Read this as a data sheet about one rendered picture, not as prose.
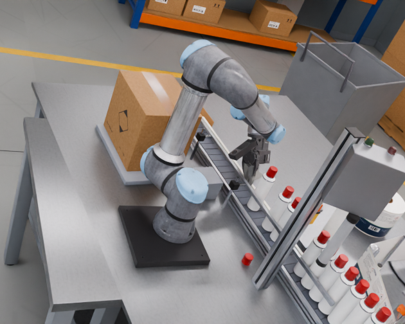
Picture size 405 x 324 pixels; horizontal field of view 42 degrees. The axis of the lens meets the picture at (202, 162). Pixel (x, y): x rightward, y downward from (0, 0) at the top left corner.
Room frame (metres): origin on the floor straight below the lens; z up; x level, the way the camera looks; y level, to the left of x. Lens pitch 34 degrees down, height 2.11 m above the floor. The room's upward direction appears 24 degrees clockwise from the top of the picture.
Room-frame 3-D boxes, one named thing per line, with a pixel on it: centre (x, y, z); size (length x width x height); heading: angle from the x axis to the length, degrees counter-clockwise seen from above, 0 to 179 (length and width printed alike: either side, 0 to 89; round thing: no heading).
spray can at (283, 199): (1.60, -0.33, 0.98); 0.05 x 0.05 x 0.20
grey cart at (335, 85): (4.12, -0.77, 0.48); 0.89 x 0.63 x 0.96; 143
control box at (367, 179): (1.35, -0.44, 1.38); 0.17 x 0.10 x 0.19; 96
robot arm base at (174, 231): (1.42, 0.00, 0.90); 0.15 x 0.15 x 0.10
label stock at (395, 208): (1.94, -0.76, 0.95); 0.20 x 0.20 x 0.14
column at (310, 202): (1.36, -0.35, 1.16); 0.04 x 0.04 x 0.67; 41
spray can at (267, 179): (1.69, -0.25, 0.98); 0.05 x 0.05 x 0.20
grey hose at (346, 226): (1.30, -0.47, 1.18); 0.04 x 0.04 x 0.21
